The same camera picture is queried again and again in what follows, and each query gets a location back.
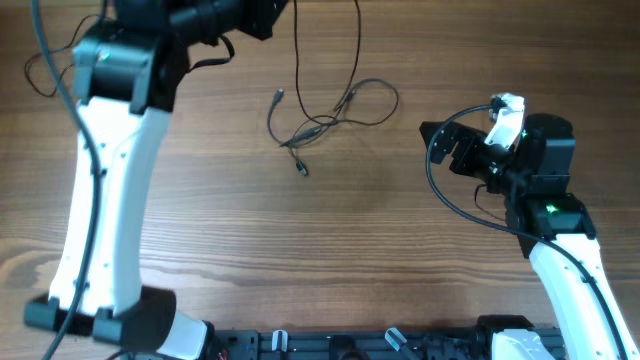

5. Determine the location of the black right camera cable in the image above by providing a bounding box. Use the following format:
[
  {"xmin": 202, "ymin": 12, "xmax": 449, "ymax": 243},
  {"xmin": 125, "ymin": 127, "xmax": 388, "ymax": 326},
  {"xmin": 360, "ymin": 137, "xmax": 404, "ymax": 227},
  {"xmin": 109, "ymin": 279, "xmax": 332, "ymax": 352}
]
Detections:
[{"xmin": 424, "ymin": 103, "xmax": 629, "ymax": 360}]

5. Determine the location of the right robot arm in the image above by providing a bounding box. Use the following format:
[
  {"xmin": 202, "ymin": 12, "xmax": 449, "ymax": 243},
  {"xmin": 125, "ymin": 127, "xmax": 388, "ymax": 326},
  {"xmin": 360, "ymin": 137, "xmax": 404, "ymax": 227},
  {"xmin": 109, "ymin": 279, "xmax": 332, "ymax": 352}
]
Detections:
[{"xmin": 419, "ymin": 113, "xmax": 639, "ymax": 359}]

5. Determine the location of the thick black USB cable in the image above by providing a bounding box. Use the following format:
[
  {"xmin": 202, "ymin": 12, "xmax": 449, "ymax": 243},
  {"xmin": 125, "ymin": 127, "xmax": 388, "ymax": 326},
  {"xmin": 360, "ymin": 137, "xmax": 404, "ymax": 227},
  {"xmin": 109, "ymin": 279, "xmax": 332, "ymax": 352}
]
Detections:
[{"xmin": 266, "ymin": 77, "xmax": 400, "ymax": 149}]

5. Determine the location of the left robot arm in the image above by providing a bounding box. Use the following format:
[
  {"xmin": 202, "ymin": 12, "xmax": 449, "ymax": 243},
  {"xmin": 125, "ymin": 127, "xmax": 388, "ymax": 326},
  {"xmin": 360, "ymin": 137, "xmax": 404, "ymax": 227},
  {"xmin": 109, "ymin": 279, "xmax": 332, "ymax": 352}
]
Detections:
[{"xmin": 23, "ymin": 0, "xmax": 284, "ymax": 359}]

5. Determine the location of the thin black USB cable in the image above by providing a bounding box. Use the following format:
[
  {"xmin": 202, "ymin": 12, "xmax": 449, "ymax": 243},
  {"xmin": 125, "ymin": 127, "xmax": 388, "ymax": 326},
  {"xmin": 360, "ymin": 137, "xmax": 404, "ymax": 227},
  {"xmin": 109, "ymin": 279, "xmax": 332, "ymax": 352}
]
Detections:
[{"xmin": 287, "ymin": 0, "xmax": 362, "ymax": 177}]

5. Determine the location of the black camera cable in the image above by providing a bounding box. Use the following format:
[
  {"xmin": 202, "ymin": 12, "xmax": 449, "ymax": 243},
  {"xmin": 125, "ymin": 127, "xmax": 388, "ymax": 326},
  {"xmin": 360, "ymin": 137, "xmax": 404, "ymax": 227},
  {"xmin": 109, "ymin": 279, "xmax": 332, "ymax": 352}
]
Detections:
[
  {"xmin": 30, "ymin": 0, "xmax": 104, "ymax": 360},
  {"xmin": 424, "ymin": 103, "xmax": 629, "ymax": 360}
]

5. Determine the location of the black left camera cable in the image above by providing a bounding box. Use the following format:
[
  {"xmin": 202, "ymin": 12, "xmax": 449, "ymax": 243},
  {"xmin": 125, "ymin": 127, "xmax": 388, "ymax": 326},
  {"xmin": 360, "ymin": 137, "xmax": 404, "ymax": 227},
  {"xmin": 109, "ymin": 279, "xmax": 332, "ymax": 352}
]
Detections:
[{"xmin": 30, "ymin": 0, "xmax": 104, "ymax": 360}]

